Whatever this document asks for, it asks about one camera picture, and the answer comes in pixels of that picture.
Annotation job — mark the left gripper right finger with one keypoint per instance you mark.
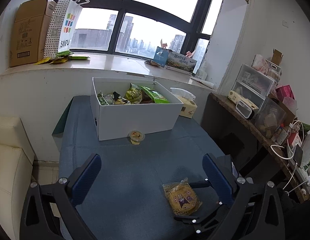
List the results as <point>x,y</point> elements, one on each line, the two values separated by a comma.
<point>255,210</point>

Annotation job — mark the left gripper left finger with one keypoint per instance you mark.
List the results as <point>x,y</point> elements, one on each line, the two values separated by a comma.
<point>37,219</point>

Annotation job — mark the green snack bag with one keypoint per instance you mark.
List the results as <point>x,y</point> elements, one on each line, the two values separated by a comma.
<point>154,95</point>

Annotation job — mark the yellow cookie packet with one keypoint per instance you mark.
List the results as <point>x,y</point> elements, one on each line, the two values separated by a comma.
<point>182,198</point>

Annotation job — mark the cream sofa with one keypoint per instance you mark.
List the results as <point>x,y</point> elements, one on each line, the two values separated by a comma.
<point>16,160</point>

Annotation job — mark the wooden side shelf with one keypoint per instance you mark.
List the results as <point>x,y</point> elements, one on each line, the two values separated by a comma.
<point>250,151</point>

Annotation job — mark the white digital clock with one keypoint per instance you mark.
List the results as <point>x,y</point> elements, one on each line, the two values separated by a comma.
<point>247,110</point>

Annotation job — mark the beige tissue pack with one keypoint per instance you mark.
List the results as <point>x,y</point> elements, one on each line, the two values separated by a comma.
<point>188,99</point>

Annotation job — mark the jelly cup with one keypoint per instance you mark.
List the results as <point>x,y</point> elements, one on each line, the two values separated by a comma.
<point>136,137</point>

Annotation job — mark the white storage box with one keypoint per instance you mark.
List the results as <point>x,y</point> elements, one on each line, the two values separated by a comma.
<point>117,121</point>

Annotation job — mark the white tube on sill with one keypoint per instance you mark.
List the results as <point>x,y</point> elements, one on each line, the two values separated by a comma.
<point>204,82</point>

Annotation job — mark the clear plastic drawer unit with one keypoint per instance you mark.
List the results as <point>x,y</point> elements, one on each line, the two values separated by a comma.
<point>253,85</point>

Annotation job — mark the pink gift box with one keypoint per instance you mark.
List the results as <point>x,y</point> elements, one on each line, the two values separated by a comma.
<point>284,91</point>

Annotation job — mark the black yellow snack packet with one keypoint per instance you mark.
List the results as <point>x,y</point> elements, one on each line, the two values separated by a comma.
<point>119,100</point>

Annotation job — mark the illustrated tissue box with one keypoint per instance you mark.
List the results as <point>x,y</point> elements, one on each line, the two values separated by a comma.
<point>174,61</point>

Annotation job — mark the small brown packet on sill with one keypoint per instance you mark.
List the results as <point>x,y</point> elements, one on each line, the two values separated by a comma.
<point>152,63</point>

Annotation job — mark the green sachets on windowsill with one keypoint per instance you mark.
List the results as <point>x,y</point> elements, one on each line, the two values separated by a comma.
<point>62,57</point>

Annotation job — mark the brown cardboard box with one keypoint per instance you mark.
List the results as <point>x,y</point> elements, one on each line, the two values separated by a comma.
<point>29,31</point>

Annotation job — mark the white Sanfu shopping bag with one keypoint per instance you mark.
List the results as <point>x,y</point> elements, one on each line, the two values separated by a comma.
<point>62,26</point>

